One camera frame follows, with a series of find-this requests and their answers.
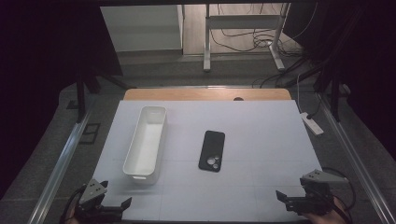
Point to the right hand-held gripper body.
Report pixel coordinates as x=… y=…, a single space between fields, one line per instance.
x=314 y=199

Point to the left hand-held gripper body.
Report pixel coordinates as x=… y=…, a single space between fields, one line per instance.
x=93 y=211

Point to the white plastic storage bin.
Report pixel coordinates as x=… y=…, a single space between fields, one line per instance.
x=146 y=146

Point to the person's left hand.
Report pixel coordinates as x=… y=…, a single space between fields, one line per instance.
x=72 y=217

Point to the person's right hand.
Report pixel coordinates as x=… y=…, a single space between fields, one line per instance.
x=330 y=216

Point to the white table cover board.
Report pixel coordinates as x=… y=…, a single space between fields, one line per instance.
x=255 y=140

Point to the white power strip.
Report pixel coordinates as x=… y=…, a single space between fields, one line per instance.
x=312 y=123

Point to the black metal stand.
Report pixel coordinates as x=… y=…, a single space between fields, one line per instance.
x=81 y=96
x=335 y=96

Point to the black curtain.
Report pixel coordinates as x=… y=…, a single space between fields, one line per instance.
x=40 y=77
x=361 y=62

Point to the white cabinet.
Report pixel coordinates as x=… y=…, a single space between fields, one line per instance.
x=140 y=28

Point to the aluminium floor rail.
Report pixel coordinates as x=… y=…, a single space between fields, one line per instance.
x=358 y=161
x=59 y=168

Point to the white desk frame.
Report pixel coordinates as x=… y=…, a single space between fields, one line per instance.
x=243 y=21

